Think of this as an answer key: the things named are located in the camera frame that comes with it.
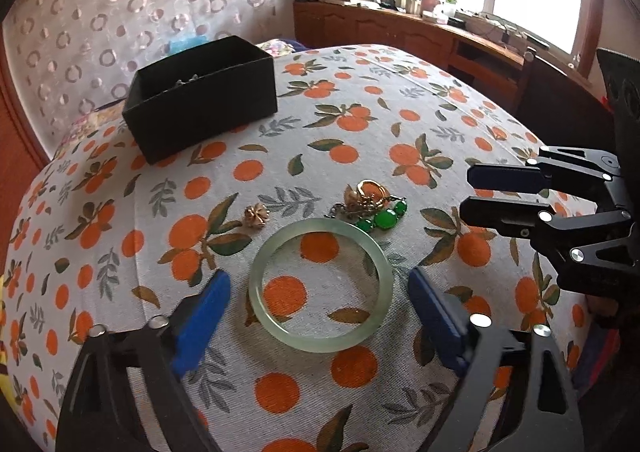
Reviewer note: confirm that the yellow cloth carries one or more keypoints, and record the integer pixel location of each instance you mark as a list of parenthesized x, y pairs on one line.
[(3, 372)]

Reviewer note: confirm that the blue plastic bag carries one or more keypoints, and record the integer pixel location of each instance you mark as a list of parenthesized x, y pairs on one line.
[(187, 43)]

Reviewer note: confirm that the pale green jade bangle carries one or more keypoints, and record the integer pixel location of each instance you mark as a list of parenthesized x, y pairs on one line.
[(320, 343)]

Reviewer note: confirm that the orange print tablecloth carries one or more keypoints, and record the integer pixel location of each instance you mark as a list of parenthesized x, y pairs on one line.
[(350, 147)]

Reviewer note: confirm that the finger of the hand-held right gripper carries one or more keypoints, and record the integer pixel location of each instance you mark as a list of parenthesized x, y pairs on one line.
[(500, 214), (505, 178)]

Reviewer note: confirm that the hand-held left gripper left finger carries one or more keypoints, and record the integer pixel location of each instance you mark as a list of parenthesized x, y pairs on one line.
[(202, 322)]

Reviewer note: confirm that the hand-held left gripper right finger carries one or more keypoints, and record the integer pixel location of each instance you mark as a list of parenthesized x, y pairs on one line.
[(435, 319)]

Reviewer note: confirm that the white tissue box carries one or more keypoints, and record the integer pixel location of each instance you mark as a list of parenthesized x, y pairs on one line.
[(435, 17)]

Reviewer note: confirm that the wooden cabinet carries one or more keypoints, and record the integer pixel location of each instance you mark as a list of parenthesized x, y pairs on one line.
[(390, 32)]

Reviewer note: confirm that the gold pearl earring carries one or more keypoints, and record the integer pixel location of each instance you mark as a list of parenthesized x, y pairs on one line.
[(351, 194)]

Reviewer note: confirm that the black cardboard box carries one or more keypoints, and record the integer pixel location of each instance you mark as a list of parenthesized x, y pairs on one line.
[(200, 117)]

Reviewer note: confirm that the gold flower earring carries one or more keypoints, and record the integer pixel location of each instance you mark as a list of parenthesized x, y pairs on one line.
[(256, 215)]

